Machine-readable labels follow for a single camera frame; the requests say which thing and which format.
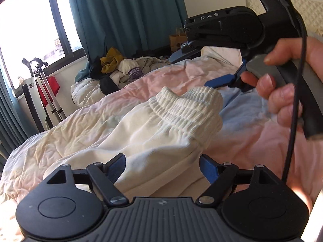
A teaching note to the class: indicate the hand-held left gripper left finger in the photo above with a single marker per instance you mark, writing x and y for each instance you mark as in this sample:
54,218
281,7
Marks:
117,167

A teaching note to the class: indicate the window with dark frame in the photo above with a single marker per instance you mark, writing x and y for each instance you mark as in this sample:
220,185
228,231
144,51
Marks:
25,30

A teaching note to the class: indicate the teal curtain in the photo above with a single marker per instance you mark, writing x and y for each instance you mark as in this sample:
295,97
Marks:
7,111
126,10

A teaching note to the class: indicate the grey garment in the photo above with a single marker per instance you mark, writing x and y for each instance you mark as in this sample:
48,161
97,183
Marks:
151,61

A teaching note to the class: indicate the black garment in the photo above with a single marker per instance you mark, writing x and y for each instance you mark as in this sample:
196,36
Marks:
108,84

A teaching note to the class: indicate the white quilted headboard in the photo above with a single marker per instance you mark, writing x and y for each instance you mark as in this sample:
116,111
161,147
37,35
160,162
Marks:
313,12

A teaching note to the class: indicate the white appliance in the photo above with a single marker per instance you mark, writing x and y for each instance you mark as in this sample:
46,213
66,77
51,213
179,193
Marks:
31,98

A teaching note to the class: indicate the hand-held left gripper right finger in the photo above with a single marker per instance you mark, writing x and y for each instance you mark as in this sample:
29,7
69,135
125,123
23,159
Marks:
208,167

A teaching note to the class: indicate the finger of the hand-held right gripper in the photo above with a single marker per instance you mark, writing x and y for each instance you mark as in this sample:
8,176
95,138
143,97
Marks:
219,81
183,55

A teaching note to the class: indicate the white shirt with purple print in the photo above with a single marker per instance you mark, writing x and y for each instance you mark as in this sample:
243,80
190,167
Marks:
131,71

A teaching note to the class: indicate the brown paper bag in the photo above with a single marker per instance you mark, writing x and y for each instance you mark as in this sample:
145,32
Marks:
178,41

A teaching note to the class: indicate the pastel duvet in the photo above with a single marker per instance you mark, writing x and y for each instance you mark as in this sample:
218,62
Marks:
83,128

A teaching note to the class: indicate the yellow garment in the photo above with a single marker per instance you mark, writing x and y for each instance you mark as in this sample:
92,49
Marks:
111,60

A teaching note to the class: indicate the red bag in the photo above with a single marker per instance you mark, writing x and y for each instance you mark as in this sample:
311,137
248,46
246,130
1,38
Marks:
51,88

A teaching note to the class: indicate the person's right hand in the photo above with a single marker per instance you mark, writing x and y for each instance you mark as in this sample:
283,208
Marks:
280,98

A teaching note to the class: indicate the white sweatpants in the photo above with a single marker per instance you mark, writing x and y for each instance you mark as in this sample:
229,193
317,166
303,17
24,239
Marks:
161,136

